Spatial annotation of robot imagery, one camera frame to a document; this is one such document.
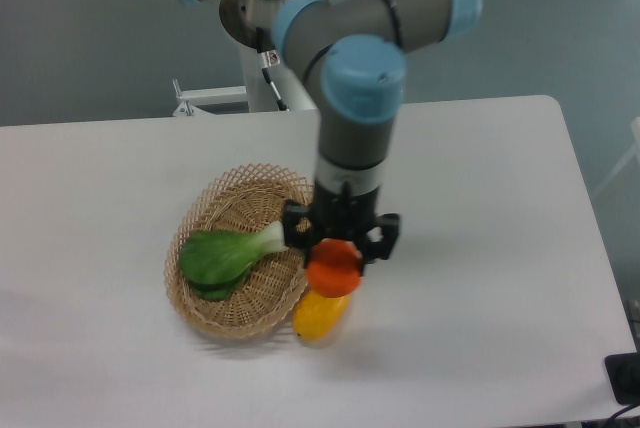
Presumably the orange fruit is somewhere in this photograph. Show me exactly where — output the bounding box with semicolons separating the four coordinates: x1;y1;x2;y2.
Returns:
306;239;361;298

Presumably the green bok choy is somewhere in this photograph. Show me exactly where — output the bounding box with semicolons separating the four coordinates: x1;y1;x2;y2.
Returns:
178;221;288;301

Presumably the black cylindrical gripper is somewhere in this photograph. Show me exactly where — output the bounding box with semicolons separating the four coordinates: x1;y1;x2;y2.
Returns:
281;181;401;276

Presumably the woven wicker basket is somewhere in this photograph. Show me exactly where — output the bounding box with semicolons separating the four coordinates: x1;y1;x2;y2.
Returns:
164;163;313;339

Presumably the yellow mango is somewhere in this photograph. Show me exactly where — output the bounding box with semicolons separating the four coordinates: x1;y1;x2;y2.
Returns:
292;290;351;342

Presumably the black device at edge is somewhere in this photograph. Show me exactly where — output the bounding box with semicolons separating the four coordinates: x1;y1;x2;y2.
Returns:
604;352;639;405

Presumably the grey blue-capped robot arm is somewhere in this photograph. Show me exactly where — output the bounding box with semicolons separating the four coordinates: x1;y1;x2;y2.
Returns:
180;0;483;265

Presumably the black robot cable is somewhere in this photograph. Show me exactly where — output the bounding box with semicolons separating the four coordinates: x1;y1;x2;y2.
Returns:
255;26;291;112

